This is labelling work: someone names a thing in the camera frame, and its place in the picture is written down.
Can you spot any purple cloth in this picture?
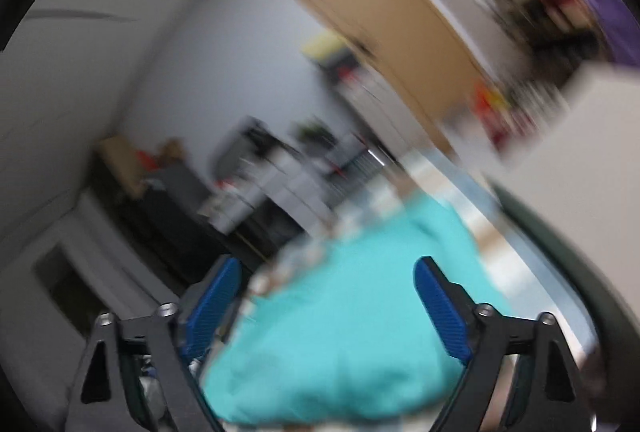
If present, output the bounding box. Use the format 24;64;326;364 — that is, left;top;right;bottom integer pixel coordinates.
582;0;640;68

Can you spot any teal sweatshirt with black stripes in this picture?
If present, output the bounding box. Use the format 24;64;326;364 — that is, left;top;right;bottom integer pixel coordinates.
202;192;516;428

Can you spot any wooden door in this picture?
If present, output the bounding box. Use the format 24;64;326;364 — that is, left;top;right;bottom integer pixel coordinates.
267;0;506;163

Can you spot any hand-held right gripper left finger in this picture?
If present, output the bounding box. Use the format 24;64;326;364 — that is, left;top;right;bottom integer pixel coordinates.
62;256;242;432

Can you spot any tall white cabinet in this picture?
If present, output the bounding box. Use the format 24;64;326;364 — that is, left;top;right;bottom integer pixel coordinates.
345;77;426;153

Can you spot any checked tablecloth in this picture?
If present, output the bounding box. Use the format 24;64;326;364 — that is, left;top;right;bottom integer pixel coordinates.
240;147;601;432

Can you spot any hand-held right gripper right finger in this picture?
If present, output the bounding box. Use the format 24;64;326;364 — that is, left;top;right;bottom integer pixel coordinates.
414;256;593;432

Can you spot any open cardboard box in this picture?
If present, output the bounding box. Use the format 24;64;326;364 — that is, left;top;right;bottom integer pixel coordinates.
157;137;188;163

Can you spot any grey cabinet box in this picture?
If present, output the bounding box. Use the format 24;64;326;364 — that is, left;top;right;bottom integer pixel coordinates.
145;159;211;213

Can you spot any dark flower bouquet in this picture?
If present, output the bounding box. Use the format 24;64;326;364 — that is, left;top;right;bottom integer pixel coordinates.
295;117;336;148

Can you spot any black low cabinet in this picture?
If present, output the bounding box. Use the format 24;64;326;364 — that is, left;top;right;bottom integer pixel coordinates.
87;147;281;293

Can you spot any light wooden cabinet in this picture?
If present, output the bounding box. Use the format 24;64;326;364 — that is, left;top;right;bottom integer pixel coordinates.
95;135;146;198

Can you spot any grey-green box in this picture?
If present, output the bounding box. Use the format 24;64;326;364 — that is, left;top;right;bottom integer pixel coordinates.
487;62;640;363

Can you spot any white drawer cabinet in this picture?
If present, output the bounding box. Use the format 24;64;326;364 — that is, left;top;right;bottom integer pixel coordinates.
197;147;341;238

